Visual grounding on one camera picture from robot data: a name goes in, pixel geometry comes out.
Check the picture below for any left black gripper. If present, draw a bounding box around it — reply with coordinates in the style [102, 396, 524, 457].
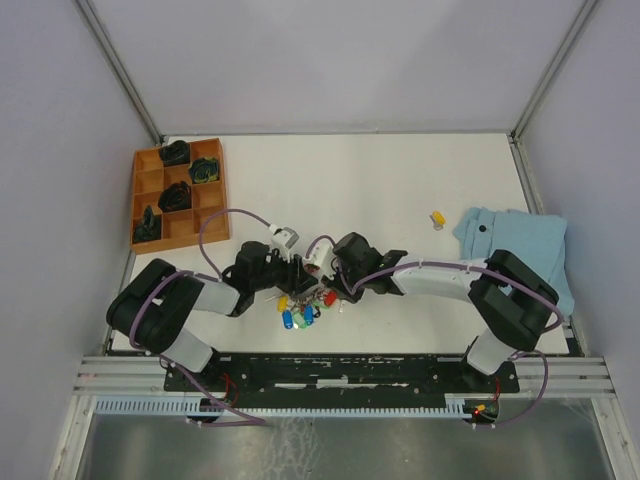
[251, 246, 318, 296]

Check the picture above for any bunch of coloured key tags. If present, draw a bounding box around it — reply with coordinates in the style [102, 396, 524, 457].
[266, 289, 345, 330]

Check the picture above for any yellow key tag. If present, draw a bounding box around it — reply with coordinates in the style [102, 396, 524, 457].
[430, 211, 446, 231]

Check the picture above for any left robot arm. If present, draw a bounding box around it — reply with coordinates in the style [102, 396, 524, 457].
[106, 241, 319, 390]

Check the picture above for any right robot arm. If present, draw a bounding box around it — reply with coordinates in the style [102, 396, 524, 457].
[308, 232, 564, 391]

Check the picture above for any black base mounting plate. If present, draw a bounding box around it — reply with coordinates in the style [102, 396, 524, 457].
[164, 353, 519, 410]

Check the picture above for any green black rolled sock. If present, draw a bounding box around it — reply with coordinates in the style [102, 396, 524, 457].
[188, 157, 219, 185]

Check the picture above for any black red rolled sock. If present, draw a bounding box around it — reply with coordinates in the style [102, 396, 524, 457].
[158, 181, 192, 213]

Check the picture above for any orange wooden compartment tray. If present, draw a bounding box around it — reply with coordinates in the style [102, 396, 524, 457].
[130, 138, 230, 255]

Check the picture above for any dark green rolled sock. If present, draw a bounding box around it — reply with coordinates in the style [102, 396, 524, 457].
[132, 205, 162, 244]

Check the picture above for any black rolled sock top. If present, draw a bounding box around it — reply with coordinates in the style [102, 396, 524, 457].
[158, 140, 191, 168]

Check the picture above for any light blue folded cloth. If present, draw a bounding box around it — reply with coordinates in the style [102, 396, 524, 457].
[453, 207, 575, 316]

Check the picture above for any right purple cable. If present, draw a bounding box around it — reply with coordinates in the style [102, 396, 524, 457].
[305, 234, 566, 429]

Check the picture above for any purple cable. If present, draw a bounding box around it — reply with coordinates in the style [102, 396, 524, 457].
[305, 234, 566, 429]
[128, 208, 281, 429]

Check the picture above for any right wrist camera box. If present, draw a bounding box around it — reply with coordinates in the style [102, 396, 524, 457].
[303, 240, 335, 280]

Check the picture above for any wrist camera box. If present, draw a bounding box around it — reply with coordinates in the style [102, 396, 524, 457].
[269, 225, 299, 262]
[303, 240, 335, 280]

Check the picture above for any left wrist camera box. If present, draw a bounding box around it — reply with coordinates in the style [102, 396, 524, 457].
[269, 225, 299, 262]

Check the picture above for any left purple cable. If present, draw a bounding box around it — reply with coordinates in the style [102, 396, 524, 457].
[128, 208, 281, 429]

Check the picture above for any white cable duct rail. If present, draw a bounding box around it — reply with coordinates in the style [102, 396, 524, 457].
[94, 393, 481, 420]

